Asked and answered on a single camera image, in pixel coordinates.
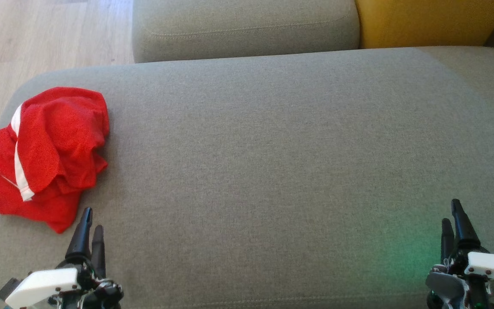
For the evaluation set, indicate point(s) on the red basketball jersey white sleeves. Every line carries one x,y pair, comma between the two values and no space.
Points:
15,199

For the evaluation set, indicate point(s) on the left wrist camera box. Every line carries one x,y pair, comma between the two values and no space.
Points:
9,289

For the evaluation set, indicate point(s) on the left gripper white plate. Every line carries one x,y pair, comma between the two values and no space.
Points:
45,285

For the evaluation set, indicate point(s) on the large yellow sofa back cushion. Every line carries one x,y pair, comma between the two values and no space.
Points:
427,21

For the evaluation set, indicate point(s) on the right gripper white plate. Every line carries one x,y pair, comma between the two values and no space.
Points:
493,268

